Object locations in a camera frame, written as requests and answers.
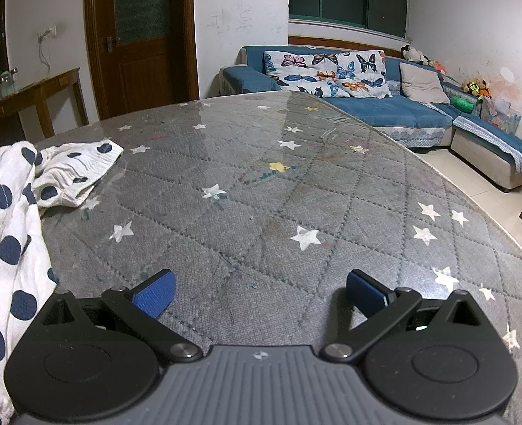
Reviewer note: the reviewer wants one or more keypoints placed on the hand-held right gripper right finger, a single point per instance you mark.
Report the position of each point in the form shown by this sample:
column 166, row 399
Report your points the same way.
column 367, row 293

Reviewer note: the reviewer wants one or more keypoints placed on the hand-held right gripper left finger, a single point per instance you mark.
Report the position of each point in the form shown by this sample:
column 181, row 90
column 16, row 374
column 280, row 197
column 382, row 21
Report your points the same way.
column 154, row 295

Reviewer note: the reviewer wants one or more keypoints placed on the white polka dot pants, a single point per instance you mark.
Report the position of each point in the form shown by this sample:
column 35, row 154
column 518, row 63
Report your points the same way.
column 4, row 230

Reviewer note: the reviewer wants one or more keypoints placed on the grey star quilted table cover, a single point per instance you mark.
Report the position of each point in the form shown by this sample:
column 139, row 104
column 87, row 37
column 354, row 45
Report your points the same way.
column 265, row 195

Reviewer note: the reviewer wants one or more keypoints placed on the green round cushion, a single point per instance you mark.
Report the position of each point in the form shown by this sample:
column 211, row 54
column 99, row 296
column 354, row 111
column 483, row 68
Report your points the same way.
column 463, row 105

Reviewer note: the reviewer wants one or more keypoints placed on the beige cushion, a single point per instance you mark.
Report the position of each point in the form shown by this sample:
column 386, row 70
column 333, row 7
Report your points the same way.
column 422, row 83

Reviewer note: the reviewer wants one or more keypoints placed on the colourful picture board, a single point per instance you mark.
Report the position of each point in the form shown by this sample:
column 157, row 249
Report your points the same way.
column 502, row 117

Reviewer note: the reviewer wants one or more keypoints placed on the butterfly print blanket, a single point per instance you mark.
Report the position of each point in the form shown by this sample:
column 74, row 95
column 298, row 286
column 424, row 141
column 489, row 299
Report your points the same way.
column 327, row 73

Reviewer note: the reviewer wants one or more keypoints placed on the brown wooden door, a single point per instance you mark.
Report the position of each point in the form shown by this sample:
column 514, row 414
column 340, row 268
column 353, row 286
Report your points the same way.
column 146, row 66

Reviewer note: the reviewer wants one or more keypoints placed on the yellow orange plush toy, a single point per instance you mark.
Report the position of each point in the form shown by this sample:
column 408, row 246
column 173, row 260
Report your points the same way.
column 477, row 88

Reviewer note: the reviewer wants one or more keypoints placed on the wooden side table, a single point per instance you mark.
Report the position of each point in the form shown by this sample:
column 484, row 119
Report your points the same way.
column 35, row 93

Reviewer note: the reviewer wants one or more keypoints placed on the panda plush toy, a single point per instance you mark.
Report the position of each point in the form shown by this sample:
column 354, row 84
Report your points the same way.
column 413, row 54

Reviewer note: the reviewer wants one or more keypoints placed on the glass jar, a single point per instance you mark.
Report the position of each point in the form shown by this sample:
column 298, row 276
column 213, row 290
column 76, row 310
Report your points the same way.
column 3, row 84

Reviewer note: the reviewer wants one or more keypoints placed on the white wall socket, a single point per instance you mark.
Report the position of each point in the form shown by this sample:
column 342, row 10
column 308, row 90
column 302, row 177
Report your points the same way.
column 47, row 32

